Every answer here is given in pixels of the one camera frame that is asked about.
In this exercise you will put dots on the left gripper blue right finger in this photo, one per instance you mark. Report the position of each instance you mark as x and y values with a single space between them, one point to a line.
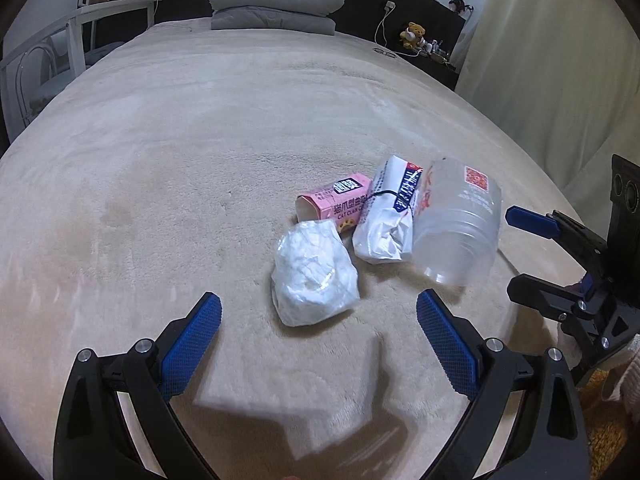
548 438

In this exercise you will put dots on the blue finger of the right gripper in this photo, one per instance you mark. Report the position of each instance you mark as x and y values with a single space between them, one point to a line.
529 221
550 300

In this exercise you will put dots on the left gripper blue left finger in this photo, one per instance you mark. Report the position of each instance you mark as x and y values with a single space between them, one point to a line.
92 440

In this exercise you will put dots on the clear plastic cup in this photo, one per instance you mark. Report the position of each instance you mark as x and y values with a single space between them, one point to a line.
456 223

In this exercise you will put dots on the white blue paper package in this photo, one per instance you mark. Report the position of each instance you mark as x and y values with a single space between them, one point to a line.
384 232

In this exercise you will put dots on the pink cat claw box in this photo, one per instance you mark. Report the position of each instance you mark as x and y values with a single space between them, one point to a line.
340 201

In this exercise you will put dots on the white tissue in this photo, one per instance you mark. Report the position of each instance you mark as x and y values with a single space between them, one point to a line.
313 278

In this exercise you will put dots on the cream knit right sleeve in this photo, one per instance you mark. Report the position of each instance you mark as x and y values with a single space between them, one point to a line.
622 367

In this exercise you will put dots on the cream curtain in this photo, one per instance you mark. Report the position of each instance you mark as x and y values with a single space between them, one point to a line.
561 78

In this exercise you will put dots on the black nightstand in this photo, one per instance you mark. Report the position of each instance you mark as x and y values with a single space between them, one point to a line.
430 62

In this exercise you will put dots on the beige plush bed blanket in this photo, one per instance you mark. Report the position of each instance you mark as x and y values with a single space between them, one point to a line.
170 169

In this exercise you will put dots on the brown teddy bear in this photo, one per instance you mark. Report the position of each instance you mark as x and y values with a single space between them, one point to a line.
412 38

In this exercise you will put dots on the grey folded duvet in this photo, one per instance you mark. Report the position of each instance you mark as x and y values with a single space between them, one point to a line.
312 16

